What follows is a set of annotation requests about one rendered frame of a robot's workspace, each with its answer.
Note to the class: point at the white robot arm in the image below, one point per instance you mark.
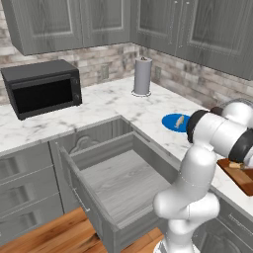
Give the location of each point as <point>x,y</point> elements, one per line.
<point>201,164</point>

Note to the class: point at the blue plate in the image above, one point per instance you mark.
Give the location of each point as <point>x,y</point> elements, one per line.
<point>169,122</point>

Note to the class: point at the pale piece of meat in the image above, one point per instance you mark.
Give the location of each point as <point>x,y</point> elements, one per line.
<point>179,122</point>

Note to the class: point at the open grey drawer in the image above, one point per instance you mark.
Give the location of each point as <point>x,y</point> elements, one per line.
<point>125,184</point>

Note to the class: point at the grey drawer front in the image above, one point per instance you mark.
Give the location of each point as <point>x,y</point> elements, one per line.
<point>29,194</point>
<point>33,224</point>
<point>23,164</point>

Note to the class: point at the brown wooden cutting board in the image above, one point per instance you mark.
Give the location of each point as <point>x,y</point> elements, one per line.
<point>242,179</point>

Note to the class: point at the white paper towel roll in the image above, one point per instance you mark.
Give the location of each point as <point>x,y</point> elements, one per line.
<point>142,76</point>

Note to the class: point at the black microwave oven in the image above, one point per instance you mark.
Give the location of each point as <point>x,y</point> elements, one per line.
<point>42,89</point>

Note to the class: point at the grey base cupboard front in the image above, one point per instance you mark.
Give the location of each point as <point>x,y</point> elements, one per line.
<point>230,230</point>

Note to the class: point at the grey wall socket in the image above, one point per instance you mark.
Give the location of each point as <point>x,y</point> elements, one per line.
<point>158,73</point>
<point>104,73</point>

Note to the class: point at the grey wall cupboard door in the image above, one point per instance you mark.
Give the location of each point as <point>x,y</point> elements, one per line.
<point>154,23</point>
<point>220,33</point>
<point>105,19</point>
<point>46,23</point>

